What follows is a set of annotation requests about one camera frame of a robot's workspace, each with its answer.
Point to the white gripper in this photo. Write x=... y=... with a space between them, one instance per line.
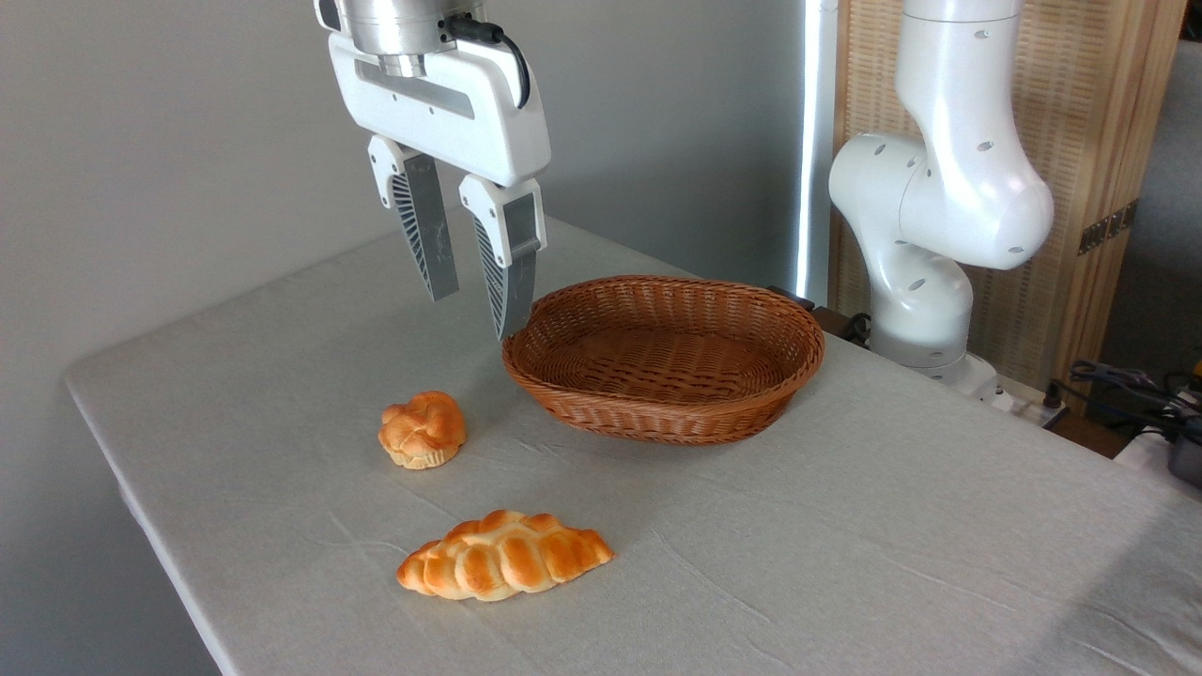
x=432 y=122

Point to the round knotted bread roll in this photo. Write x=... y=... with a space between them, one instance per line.
x=423 y=430

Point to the braided bread loaf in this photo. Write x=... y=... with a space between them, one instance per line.
x=507 y=559

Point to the grey tablecloth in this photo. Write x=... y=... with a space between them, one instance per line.
x=282 y=376

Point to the brown wicker basket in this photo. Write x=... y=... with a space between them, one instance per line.
x=714 y=413

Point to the dark table edge clamp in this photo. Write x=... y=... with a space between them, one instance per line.
x=831 y=321

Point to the wooden woven folding screen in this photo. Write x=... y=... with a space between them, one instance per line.
x=1080 y=113

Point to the metal screen hinge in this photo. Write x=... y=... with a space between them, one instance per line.
x=1108 y=227

